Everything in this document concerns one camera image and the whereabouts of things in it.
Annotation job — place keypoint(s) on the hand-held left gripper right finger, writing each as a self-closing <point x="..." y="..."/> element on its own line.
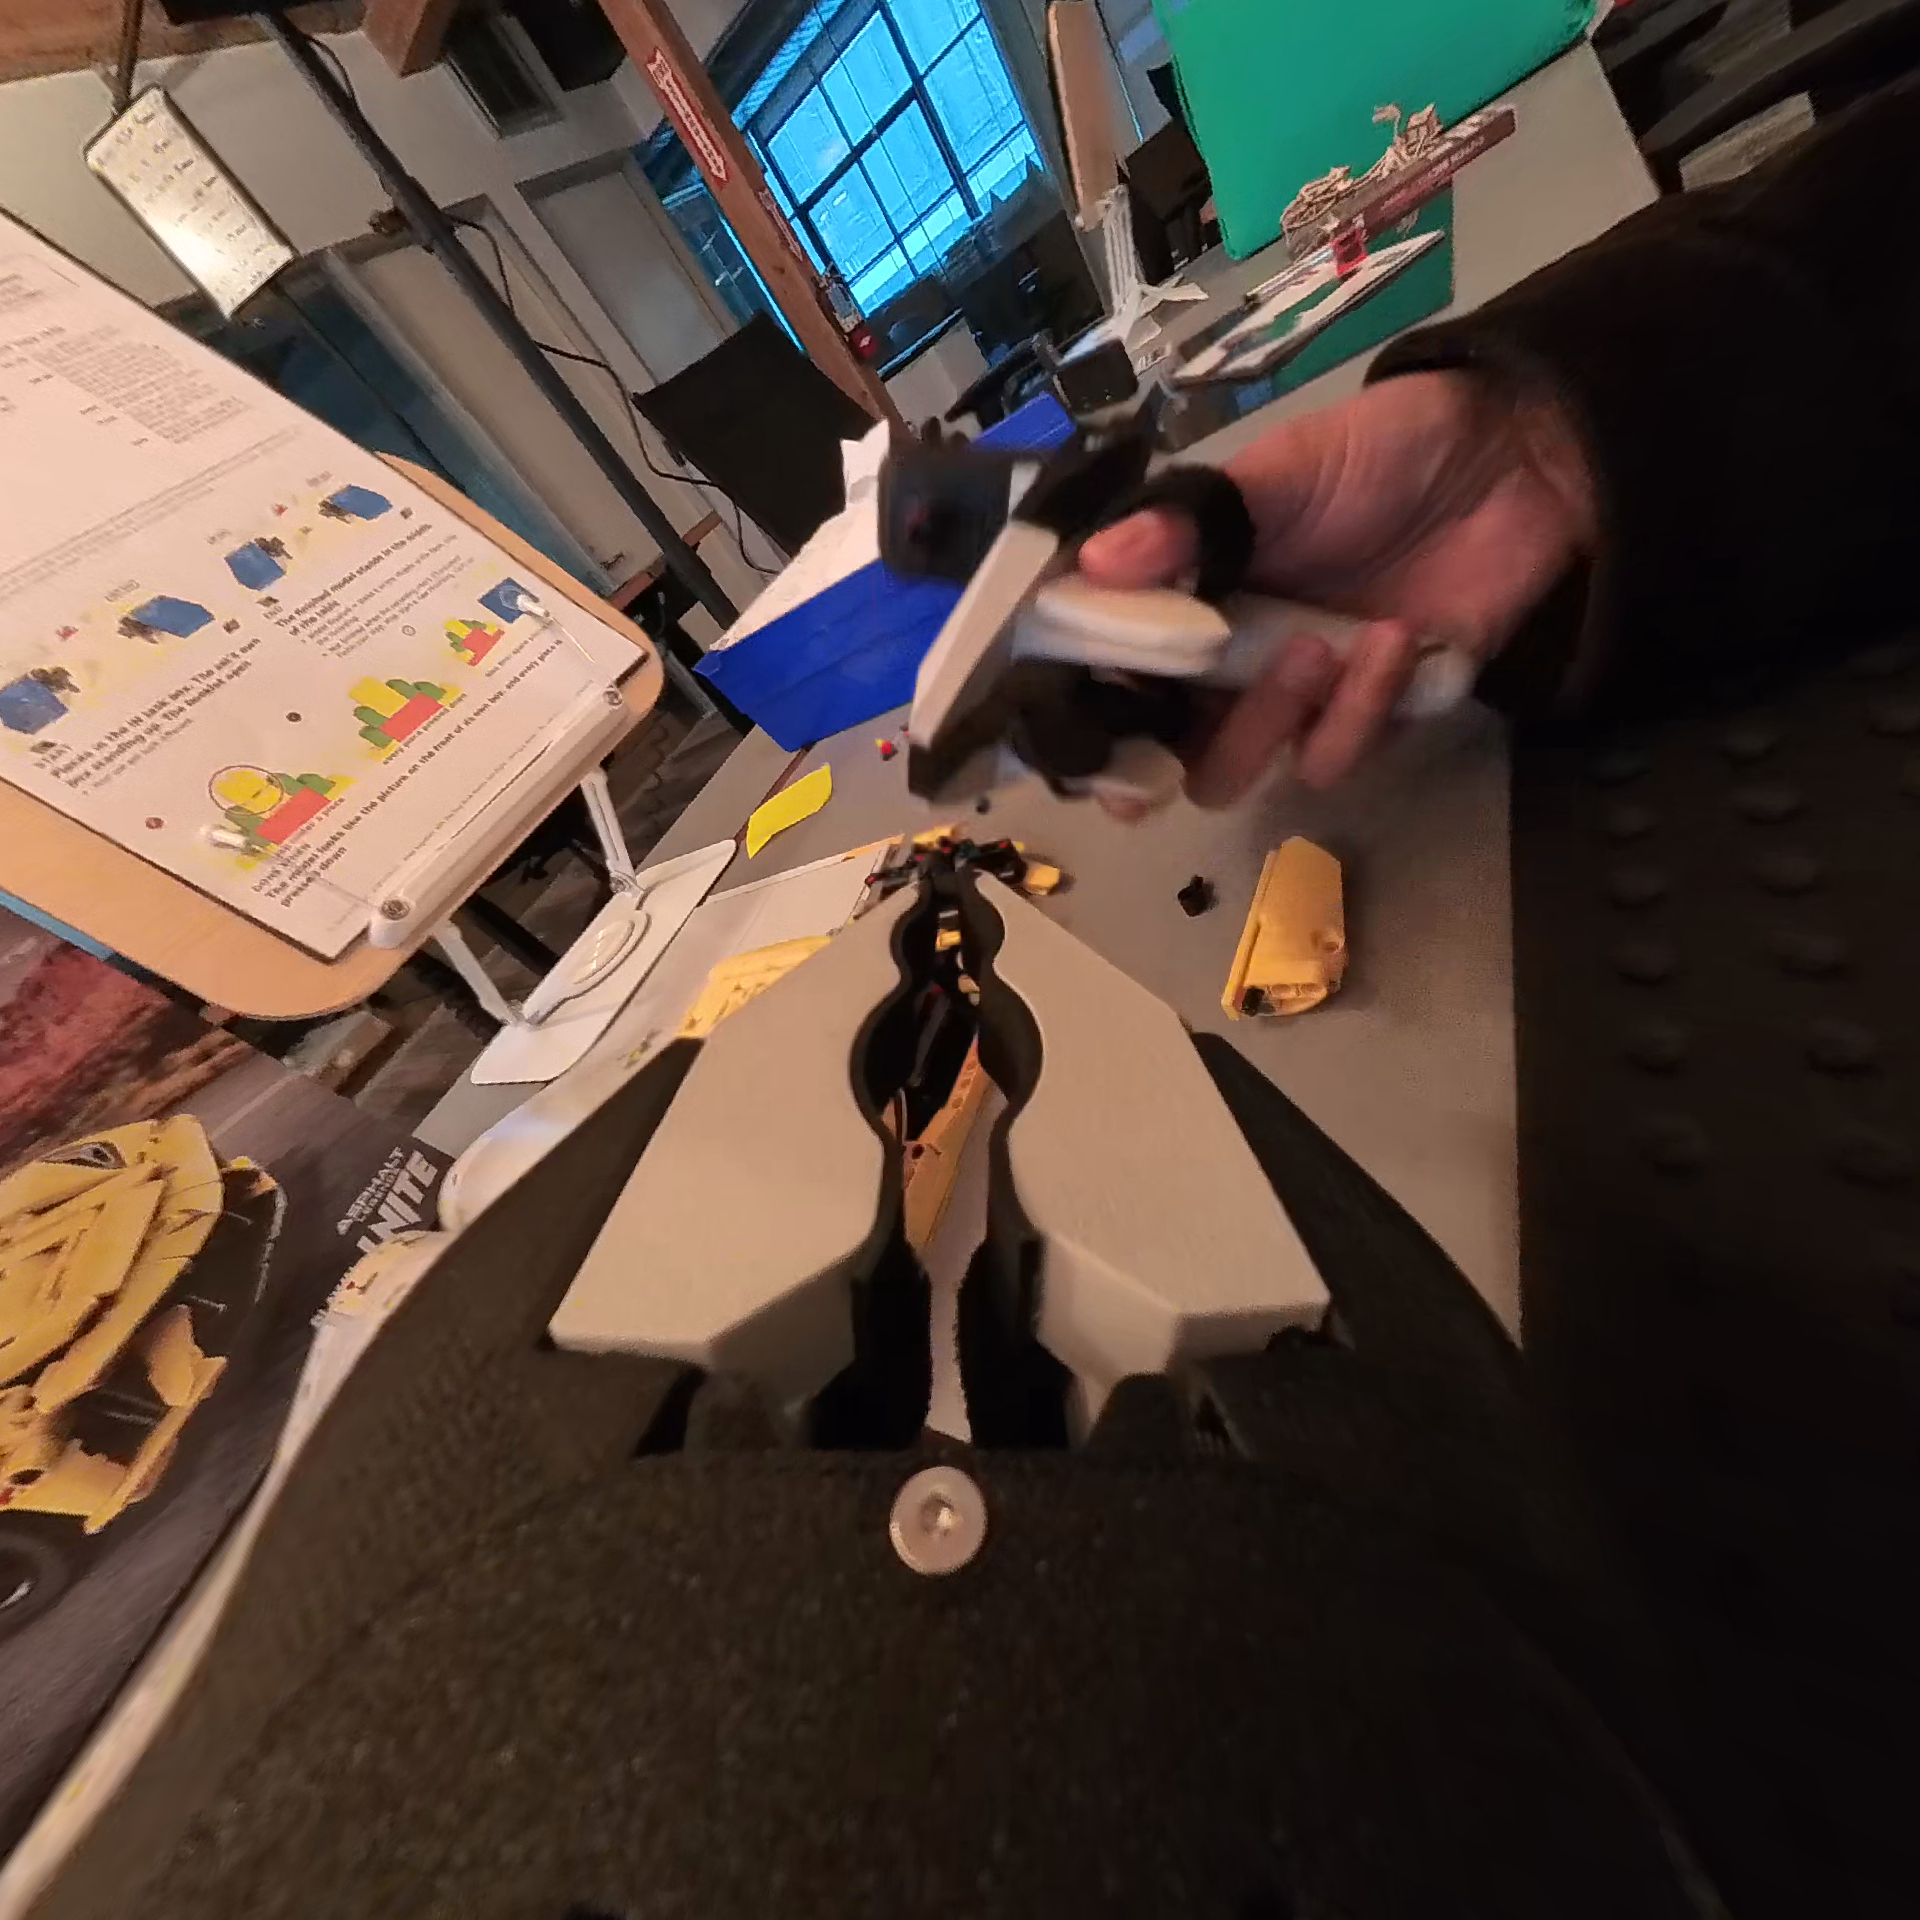
<point x="1157" y="1199"/>

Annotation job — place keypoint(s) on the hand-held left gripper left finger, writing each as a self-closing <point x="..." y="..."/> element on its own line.
<point x="724" y="1199"/>

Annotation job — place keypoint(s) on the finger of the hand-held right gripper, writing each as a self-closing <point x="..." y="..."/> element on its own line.
<point x="1132" y="773"/>
<point x="979" y="644"/>

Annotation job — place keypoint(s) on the yellow brick car model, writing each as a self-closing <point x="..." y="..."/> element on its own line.
<point x="750" y="987"/>

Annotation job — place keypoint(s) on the person's right forearm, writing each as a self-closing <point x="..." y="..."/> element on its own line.
<point x="1742" y="417"/>

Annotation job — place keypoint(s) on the person's right hand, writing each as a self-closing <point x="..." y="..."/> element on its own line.
<point x="1384" y="507"/>

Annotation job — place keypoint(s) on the blue plastic bin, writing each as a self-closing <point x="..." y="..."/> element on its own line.
<point x="827" y="658"/>

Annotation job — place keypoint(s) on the open instruction booklet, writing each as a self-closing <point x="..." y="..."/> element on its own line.
<point x="569" y="1128"/>

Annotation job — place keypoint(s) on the white plastic bags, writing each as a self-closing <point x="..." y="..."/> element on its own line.
<point x="827" y="528"/>

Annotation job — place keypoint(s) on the yellow curved panel piece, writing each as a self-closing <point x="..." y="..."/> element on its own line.
<point x="1285" y="933"/>

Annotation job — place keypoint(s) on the yellow sticky note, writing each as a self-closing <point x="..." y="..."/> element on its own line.
<point x="792" y="814"/>

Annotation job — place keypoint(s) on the scattered papers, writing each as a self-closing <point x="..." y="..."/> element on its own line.
<point x="1319" y="300"/>

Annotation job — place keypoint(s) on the white metal stand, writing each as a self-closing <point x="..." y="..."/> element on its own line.
<point x="1097" y="183"/>

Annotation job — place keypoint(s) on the green board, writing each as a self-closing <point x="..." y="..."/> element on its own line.
<point x="1355" y="94"/>

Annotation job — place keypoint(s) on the toy car box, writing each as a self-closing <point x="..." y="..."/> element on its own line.
<point x="151" y="1319"/>

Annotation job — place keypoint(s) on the black perforated mat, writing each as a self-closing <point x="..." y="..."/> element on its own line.
<point x="1742" y="1139"/>

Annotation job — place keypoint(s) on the wooden document stand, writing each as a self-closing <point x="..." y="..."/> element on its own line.
<point x="90" y="900"/>

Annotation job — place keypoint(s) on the printed instruction sheet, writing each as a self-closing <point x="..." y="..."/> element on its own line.
<point x="275" y="569"/>

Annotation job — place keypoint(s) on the white hanging sign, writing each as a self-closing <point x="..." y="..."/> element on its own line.
<point x="191" y="193"/>

